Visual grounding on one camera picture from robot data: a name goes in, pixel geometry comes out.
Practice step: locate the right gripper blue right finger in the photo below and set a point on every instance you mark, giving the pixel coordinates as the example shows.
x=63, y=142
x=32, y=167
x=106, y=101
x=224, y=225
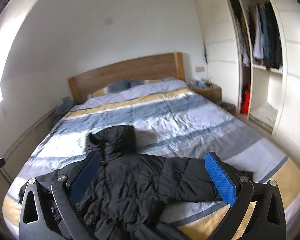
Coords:
x=224, y=178

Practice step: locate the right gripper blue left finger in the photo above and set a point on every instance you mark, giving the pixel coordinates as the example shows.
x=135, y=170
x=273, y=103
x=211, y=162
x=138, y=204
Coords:
x=81, y=176

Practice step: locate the black puffer jacket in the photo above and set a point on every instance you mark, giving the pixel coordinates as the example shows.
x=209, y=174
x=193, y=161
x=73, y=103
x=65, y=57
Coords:
x=125, y=199

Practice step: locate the hanging clothes in wardrobe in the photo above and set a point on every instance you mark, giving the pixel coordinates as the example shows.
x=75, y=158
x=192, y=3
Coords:
x=259, y=36

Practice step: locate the beige radiator cover cabinet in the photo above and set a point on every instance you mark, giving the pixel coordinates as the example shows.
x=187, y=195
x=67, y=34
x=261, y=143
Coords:
x=20, y=151

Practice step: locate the red object in wardrobe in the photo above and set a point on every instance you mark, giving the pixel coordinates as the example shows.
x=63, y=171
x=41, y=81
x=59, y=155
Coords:
x=245, y=99

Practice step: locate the blue-grey cloth beside bed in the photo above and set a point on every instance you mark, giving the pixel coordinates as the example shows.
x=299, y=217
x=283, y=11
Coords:
x=62, y=110

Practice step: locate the striped duvet on bed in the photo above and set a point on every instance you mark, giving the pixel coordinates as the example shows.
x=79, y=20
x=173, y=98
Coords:
x=170, y=120

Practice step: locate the wooden nightstand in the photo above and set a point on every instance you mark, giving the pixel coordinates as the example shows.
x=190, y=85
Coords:
x=211, y=92

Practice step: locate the striped pillow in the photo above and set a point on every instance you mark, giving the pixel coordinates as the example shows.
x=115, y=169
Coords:
x=119, y=86

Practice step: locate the wooden headboard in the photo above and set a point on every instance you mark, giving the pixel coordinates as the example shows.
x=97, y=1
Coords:
x=159, y=66

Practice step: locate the white wardrobe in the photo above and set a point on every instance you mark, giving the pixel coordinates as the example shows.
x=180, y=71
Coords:
x=274, y=94

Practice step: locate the wall socket plate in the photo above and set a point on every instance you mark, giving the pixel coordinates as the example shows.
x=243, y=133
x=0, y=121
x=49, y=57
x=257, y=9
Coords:
x=200, y=69

